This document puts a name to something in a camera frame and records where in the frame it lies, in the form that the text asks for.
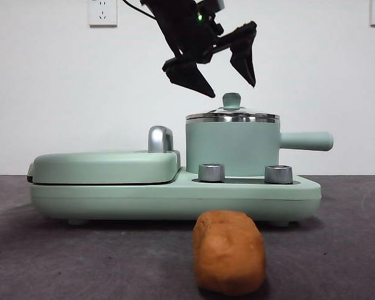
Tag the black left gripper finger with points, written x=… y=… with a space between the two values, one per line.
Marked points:
x=245 y=62
x=190 y=78

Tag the glass lid with green knob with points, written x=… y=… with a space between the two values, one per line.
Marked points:
x=232 y=114

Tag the brown potato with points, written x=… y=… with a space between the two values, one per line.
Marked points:
x=228 y=253

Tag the silver control knob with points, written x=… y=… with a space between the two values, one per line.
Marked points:
x=278 y=174
x=211 y=172

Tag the mint green breakfast machine base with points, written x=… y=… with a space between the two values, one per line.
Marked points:
x=175 y=200

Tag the mint green griddle cover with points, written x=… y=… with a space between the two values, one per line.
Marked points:
x=103 y=167

